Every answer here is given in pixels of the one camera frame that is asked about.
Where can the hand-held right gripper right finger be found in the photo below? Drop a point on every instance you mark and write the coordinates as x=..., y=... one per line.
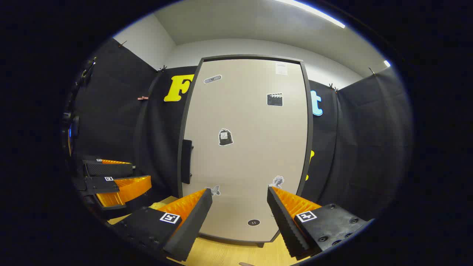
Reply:
x=284, y=225

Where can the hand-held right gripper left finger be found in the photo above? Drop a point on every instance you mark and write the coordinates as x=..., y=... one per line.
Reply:
x=192, y=225

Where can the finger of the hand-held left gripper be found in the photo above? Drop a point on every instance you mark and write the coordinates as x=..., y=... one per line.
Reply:
x=99, y=184
x=107, y=169

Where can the ceiling strip light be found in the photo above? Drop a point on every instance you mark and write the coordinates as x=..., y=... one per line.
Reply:
x=317, y=14

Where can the dark grey cabinet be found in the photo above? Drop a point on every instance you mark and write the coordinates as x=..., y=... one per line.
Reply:
x=310, y=147

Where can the black backdrop cloth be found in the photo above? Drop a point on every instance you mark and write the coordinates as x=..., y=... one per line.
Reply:
x=369, y=147

